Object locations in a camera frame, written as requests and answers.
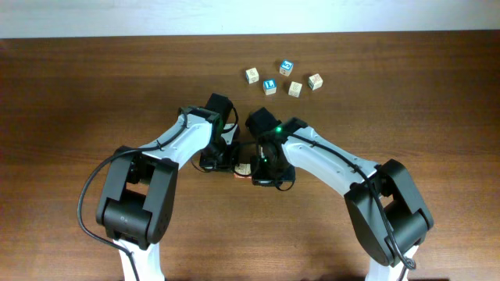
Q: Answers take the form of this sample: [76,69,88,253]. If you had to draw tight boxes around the green edged wooden block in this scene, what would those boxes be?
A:
[308,73,323,91]
[234,163,252,178]

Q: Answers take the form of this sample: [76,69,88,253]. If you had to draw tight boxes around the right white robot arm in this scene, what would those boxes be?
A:
[245,108,434,280]

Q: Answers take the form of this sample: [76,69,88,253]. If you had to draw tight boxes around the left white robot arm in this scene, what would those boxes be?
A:
[96,94,238,280]

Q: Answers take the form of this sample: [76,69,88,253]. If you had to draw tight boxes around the plain wooden block centre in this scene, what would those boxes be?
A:
[288,81,302,98]

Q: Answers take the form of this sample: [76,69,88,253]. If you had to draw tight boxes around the plain wooden block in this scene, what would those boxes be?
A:
[245,68,259,84]
[288,81,302,98]

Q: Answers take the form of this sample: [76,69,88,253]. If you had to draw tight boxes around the blue letter L block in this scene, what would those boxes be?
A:
[262,79,277,95]

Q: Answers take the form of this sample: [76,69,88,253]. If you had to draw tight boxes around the plain wooden block far left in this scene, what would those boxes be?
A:
[245,68,259,84]

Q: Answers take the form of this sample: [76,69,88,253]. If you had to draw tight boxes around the blue number five block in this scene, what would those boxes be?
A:
[279,60,294,76]

